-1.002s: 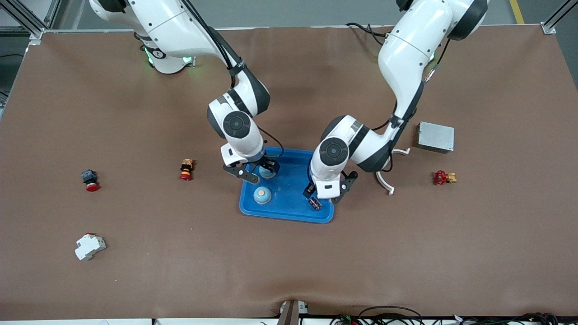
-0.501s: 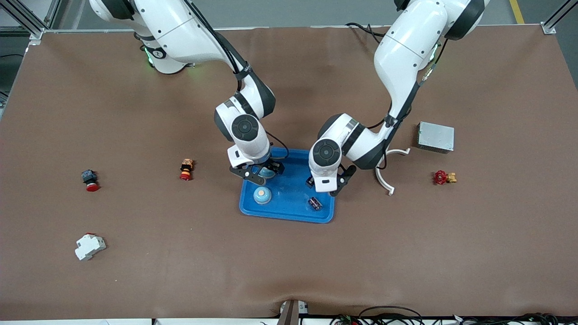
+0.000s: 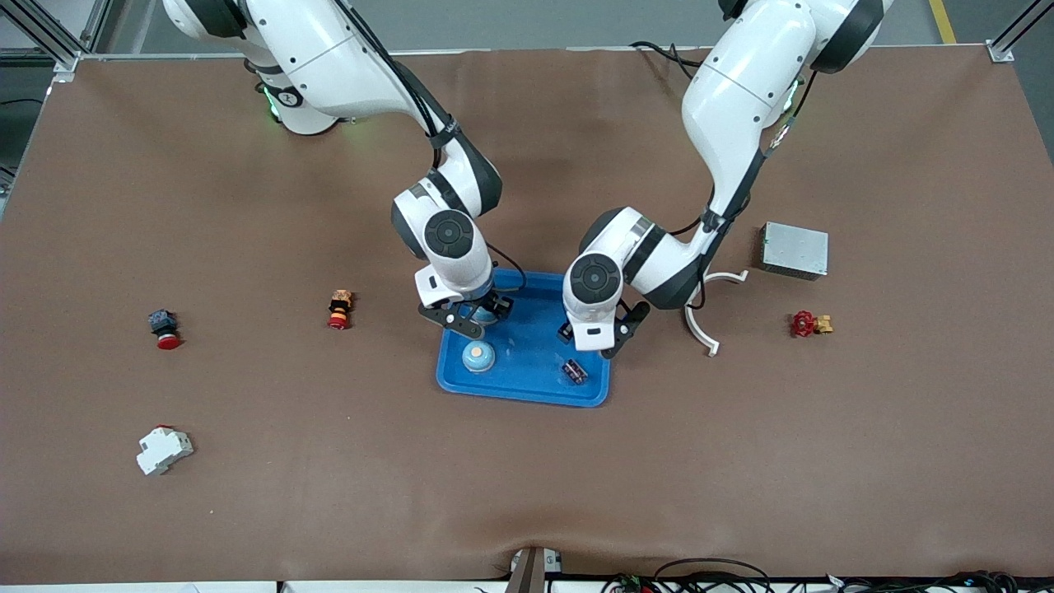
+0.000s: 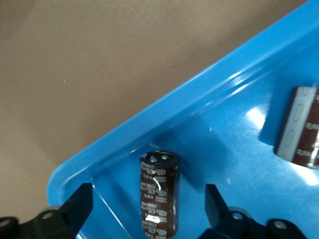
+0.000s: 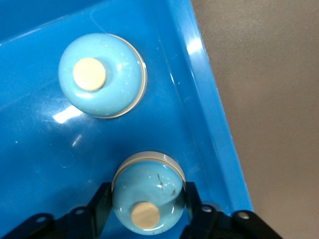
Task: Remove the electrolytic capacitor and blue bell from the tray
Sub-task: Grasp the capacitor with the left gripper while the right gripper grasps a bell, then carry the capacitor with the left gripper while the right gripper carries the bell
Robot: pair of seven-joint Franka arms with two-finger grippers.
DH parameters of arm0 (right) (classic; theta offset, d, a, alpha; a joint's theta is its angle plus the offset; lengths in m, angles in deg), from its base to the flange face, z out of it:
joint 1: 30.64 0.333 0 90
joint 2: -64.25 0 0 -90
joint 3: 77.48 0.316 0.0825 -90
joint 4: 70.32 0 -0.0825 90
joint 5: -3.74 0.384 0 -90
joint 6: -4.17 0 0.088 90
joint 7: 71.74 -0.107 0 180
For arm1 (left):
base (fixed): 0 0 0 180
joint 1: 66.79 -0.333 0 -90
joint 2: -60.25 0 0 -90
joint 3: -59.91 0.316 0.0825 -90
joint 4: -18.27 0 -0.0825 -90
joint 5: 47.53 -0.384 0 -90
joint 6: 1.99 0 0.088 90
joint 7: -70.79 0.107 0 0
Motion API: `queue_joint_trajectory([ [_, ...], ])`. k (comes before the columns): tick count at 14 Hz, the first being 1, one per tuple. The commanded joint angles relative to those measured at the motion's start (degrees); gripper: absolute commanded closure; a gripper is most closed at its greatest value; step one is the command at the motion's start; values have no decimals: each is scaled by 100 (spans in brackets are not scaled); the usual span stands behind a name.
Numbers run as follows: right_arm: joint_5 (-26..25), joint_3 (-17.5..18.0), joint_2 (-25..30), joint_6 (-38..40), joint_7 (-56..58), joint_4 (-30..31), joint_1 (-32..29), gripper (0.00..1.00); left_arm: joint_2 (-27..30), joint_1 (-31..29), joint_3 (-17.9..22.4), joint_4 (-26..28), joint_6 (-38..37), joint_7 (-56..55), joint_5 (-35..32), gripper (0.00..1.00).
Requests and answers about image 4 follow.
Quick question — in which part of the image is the brown table cover sheet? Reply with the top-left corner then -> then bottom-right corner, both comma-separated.
0,0 -> 310,220

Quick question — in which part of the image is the dark brown cylindrical capacitor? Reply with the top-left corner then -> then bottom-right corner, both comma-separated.
274,83 -> 319,170

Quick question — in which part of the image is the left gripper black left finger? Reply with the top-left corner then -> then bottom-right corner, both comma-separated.
0,183 -> 94,239

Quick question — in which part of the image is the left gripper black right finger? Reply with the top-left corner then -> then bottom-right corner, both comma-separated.
199,184 -> 307,239

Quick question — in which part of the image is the blue plastic tray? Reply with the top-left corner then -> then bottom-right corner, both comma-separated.
47,0 -> 319,239

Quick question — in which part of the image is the black connector block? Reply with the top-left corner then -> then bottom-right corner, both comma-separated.
139,150 -> 180,237

